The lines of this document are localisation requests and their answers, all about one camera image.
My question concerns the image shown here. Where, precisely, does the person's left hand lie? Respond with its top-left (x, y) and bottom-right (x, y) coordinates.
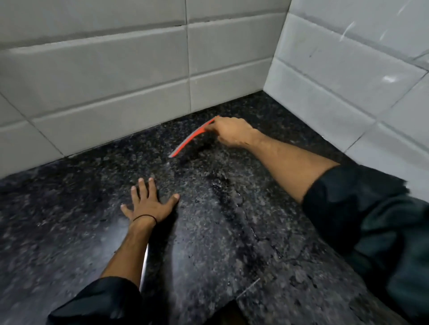
top-left (120, 177), bottom-right (180, 225)

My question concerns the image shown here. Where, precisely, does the person's right hand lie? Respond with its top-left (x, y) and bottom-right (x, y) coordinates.
top-left (204, 115), bottom-right (266, 150)

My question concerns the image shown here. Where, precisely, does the red squeegee blade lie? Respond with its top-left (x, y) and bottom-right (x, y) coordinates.
top-left (168, 116), bottom-right (219, 158)

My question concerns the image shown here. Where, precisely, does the person's right forearm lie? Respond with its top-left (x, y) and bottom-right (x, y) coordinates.
top-left (246, 130), bottom-right (340, 204)

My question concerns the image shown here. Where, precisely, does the person's left forearm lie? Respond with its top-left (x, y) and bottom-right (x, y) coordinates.
top-left (100, 219), bottom-right (158, 289)

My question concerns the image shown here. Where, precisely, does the black wristband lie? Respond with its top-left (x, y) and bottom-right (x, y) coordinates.
top-left (132, 214), bottom-right (158, 225)

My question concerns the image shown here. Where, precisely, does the person's black left sleeve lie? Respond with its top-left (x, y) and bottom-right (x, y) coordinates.
top-left (46, 276), bottom-right (145, 325)

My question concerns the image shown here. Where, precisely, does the person's black sleeve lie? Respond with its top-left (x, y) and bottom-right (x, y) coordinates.
top-left (301, 163), bottom-right (429, 325)
top-left (46, 276), bottom-right (145, 325)

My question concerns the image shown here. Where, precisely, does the person's black right sleeve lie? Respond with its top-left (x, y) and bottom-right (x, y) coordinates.
top-left (301, 163), bottom-right (429, 325)

